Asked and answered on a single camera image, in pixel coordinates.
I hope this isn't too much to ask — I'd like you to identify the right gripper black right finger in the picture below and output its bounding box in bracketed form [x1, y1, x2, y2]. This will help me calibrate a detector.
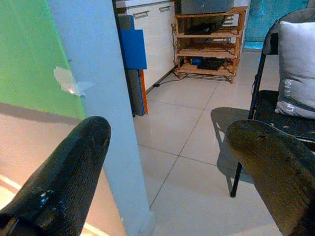
[225, 119, 315, 236]

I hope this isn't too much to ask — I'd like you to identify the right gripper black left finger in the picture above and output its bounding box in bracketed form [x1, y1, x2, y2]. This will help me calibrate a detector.
[0, 116, 112, 236]

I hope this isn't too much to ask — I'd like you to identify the black folding chair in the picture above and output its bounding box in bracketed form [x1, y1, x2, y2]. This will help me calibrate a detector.
[230, 11, 315, 198]

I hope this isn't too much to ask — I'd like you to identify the white torn tape piece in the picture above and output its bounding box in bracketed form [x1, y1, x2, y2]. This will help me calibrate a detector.
[53, 66, 94, 97]

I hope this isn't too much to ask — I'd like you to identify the grey pillow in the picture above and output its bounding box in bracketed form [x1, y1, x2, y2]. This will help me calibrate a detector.
[275, 21, 315, 120]

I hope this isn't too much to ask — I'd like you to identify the grey foam roll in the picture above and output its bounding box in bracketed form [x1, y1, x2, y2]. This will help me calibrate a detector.
[118, 14, 145, 118]

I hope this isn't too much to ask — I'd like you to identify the orange board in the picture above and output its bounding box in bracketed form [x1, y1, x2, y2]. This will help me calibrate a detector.
[139, 69, 149, 115]

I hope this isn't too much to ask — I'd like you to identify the black low box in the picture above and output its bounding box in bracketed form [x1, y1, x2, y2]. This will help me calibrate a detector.
[197, 58, 226, 71]

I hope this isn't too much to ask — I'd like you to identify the blue flat board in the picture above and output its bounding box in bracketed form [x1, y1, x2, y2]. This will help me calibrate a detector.
[118, 29, 148, 70]

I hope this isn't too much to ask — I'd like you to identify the teal glass door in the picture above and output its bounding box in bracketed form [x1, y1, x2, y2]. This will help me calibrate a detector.
[245, 0, 315, 51]

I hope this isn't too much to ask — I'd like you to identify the wooden shelf rack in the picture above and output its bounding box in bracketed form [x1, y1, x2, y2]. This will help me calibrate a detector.
[171, 6, 248, 84]

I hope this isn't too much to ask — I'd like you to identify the white cabinet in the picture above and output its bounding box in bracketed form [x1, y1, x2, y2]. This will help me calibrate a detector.
[115, 0, 176, 93]

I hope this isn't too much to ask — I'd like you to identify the grey box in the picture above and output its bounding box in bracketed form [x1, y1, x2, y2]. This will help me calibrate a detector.
[181, 0, 236, 15]

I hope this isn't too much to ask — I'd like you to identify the green wall board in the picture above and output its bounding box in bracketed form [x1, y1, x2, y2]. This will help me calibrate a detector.
[0, 0, 87, 120]

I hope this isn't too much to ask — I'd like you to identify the black power cable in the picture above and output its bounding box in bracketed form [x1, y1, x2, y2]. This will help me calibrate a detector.
[154, 70, 180, 87]

